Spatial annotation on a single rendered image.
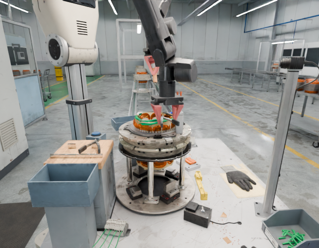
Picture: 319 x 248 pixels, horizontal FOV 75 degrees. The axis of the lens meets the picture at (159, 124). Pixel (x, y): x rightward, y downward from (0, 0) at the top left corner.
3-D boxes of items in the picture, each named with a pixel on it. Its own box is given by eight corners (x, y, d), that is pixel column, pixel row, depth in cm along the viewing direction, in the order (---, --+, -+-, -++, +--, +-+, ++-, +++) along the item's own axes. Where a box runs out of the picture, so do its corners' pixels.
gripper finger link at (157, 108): (175, 125, 73) (175, 99, 71) (155, 127, 71) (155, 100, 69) (168, 120, 80) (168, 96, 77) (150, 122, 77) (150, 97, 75)
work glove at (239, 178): (262, 191, 100) (263, 187, 99) (235, 192, 99) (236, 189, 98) (239, 166, 123) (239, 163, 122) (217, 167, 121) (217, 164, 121)
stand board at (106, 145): (102, 169, 69) (101, 163, 68) (44, 170, 68) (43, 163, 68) (113, 144, 88) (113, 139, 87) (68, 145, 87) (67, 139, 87)
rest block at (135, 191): (137, 187, 96) (137, 183, 96) (142, 194, 92) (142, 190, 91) (128, 190, 95) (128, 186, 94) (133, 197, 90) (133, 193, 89)
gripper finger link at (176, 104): (183, 124, 74) (184, 98, 72) (164, 126, 72) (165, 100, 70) (176, 119, 81) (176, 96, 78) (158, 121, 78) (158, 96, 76)
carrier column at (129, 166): (132, 183, 102) (130, 144, 96) (127, 183, 102) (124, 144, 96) (132, 180, 104) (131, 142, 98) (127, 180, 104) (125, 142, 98)
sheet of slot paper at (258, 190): (274, 196, 96) (275, 195, 96) (236, 198, 95) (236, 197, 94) (243, 164, 125) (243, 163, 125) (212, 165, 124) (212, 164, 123)
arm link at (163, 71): (164, 62, 74) (155, 62, 69) (182, 62, 70) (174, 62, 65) (164, 82, 76) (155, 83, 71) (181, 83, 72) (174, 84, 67)
